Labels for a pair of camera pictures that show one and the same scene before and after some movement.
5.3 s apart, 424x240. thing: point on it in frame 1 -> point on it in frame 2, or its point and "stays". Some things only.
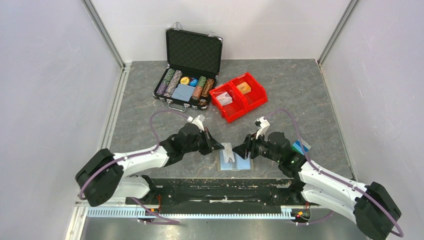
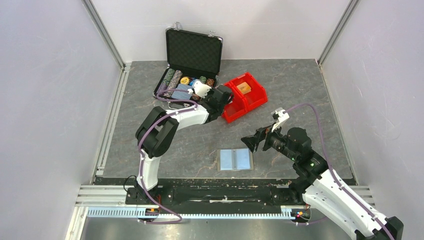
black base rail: (192, 193) stays
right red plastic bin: (252, 92) stays
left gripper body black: (203, 143) -> (222, 108)
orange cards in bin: (244, 88) stays
